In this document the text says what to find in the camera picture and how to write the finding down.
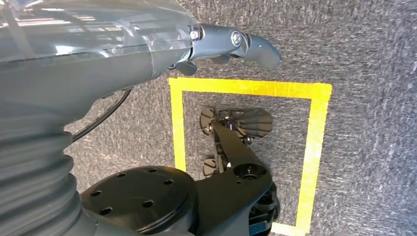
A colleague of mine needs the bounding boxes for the robot leg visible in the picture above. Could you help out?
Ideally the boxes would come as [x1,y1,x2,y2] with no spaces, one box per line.
[81,120,281,236]

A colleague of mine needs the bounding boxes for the yellow floor tape square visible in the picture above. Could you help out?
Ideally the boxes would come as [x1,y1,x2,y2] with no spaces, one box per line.
[168,77,333,236]

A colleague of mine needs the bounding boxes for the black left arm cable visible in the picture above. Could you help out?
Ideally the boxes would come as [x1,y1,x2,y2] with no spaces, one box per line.
[71,88,133,143]

